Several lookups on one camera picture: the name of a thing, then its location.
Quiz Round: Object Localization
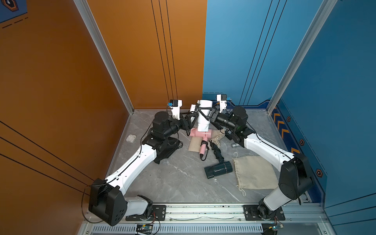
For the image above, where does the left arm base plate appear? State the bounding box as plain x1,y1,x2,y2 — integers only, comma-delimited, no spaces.
125,204,166,222

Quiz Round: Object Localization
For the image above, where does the dark green hair dryer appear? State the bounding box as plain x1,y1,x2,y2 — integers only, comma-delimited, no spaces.
204,141,233,179

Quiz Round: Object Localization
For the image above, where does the beige drawstring bag under pink dryer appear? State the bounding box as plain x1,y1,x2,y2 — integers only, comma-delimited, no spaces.
188,129,227,153

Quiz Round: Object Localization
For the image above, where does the black cloth bag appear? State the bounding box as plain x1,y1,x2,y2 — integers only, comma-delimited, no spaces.
154,137,183,164

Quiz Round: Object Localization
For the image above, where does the green circuit board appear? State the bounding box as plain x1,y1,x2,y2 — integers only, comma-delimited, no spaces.
135,224,153,235
268,224,284,234

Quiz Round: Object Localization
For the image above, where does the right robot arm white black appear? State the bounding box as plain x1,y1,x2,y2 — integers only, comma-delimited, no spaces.
206,106,315,220

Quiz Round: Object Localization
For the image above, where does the green circuit board left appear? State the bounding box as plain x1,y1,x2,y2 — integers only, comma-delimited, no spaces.
135,224,153,235

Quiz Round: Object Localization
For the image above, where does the aluminium front rail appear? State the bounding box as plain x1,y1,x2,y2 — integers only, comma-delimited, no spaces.
79,202,330,227

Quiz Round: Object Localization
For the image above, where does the white hair dryer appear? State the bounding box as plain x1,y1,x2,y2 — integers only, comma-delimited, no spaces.
196,100,212,132

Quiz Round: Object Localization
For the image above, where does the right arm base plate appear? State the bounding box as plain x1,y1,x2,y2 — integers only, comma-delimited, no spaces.
243,205,286,221

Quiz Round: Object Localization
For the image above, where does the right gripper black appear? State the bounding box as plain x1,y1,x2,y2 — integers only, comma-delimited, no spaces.
200,108,239,133

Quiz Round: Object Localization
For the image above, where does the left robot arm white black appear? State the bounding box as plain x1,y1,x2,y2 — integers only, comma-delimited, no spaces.
88,111,198,226

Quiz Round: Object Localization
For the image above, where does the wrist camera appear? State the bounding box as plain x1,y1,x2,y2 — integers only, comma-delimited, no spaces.
168,99,182,120
216,94,227,113

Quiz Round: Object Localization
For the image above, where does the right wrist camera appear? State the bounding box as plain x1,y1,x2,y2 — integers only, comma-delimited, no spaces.
216,94,227,113

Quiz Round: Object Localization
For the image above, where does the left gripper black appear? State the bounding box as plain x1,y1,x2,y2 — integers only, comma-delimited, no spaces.
162,111,198,141

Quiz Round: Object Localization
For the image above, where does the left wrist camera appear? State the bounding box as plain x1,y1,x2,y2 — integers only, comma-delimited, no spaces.
168,99,182,120

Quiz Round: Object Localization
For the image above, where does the white earbuds case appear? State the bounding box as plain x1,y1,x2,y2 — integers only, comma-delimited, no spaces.
126,134,137,143

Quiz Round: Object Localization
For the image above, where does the pink hair dryer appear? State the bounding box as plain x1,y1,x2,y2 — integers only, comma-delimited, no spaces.
189,128,212,161

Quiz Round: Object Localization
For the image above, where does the beige drawstring bag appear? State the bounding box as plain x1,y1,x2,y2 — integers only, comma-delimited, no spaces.
188,129,227,153
233,152,278,197

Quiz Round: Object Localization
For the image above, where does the green circuit board right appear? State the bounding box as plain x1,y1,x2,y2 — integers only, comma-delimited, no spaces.
268,224,284,234

